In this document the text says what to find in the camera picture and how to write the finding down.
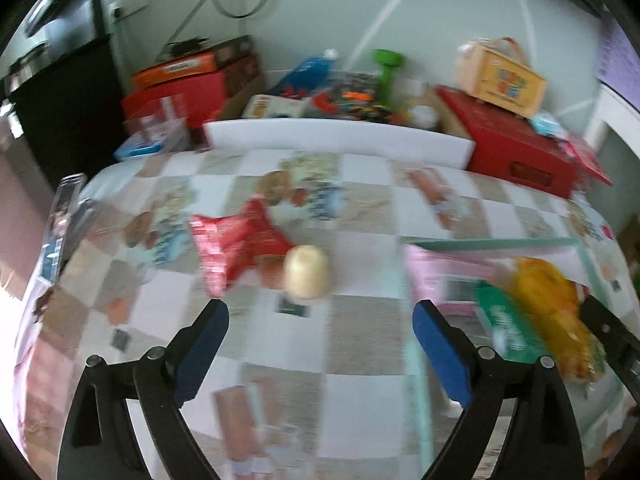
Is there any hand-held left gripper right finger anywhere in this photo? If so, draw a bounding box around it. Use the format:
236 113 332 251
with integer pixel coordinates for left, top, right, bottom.
411 299 586 480

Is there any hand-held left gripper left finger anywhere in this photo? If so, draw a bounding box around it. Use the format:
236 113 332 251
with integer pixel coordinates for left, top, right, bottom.
56 299 231 480

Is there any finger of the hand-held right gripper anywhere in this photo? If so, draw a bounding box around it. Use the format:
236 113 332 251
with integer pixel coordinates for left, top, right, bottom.
579 294 640 395

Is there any green white snack packet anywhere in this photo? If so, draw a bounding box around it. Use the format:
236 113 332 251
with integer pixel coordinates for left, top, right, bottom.
472 281 551 366

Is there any yellow clear snack packet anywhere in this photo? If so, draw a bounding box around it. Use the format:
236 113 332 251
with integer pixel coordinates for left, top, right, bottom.
502 257 608 383

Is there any pink snack packet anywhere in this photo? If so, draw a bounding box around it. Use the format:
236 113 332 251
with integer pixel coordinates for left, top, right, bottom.
404 246 506 317

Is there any red snack packet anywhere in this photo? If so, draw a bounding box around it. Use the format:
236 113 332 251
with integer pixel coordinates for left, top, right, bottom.
189 197 296 297

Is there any teal shallow cardboard box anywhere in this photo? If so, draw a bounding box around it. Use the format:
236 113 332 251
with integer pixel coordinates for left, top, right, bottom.
399 237 638 480

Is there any cream egg-shaped ball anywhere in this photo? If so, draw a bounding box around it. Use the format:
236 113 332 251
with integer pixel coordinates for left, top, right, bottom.
282 245 331 301

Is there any red patterned box lid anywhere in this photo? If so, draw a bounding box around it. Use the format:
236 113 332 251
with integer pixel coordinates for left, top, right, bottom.
562 132 613 188

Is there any blue plastic lid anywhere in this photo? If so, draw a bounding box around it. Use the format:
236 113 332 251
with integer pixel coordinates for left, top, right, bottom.
115 137 166 162

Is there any blue wipes packet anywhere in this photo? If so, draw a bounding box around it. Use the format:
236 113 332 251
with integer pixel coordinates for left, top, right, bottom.
530 112 568 138

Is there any large red gift box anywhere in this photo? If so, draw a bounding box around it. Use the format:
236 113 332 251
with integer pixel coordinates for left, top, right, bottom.
435 85 578 200

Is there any clear plastic box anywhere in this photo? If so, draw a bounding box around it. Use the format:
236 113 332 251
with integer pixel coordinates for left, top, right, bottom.
125 95 191 153

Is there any open cardboard carton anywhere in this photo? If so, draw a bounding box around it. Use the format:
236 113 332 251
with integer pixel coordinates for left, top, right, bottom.
217 77 476 136

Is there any white foam board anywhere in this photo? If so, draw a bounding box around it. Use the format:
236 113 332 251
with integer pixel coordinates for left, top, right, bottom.
202 117 476 166

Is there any white round container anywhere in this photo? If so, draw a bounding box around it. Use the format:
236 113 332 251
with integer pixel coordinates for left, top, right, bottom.
407 104 441 128

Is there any small yellow white box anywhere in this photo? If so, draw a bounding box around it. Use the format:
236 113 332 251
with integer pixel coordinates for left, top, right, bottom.
242 94 306 120

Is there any plain red box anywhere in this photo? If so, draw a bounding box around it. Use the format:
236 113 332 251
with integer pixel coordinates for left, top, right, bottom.
121 72 228 133

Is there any purple perforated basket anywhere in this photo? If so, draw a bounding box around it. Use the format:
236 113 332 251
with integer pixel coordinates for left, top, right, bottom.
592 10 640 98

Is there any colourful toy packet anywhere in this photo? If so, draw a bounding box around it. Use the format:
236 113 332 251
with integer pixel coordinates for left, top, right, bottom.
305 72 396 123

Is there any black cabinet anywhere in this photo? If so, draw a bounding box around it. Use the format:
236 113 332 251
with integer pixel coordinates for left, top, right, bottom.
2 35 126 191

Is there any orange flat box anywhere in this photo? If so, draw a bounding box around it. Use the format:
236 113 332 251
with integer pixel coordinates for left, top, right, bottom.
131 51 218 90

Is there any green dumbbell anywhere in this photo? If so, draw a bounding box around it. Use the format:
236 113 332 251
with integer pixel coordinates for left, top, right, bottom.
370 49 407 106

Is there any dark brown box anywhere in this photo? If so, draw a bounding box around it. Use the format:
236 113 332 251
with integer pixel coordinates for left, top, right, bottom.
210 35 263 98

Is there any blue plastic bottle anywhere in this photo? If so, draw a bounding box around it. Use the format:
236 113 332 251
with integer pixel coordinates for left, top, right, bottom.
277 49 341 98

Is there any black power adapter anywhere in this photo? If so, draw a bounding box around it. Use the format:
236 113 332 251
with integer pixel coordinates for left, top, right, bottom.
165 37 211 56

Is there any white shelf frame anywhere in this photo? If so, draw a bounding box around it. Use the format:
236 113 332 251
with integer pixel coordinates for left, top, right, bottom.
582 82 640 161

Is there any yellow carry box with handle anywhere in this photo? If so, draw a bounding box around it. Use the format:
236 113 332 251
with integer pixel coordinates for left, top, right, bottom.
455 37 548 120

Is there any black cable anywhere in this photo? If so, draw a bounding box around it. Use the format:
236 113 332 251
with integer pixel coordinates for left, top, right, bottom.
165 0 273 48

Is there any white wall socket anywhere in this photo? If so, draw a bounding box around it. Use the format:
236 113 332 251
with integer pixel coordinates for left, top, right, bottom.
107 0 150 22

